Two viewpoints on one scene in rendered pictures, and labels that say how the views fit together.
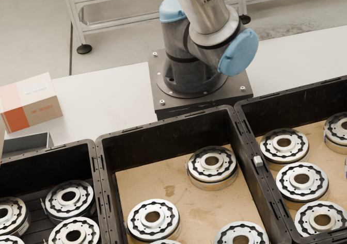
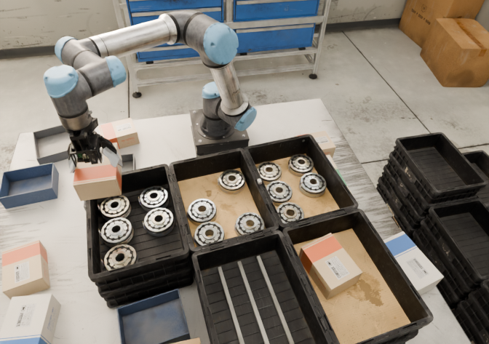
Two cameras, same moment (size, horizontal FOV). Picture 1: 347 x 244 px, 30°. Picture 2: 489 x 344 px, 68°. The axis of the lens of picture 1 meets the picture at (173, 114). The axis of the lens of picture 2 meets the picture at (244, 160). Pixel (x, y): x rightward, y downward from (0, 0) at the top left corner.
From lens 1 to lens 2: 0.20 m
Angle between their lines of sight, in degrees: 13
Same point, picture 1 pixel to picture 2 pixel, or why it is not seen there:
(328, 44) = (284, 111)
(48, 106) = (131, 137)
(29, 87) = (119, 126)
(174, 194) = (212, 195)
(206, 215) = (229, 208)
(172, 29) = (209, 102)
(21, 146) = not seen: hidden behind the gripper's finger
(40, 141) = (127, 158)
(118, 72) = (170, 118)
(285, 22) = (252, 89)
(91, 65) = (141, 105)
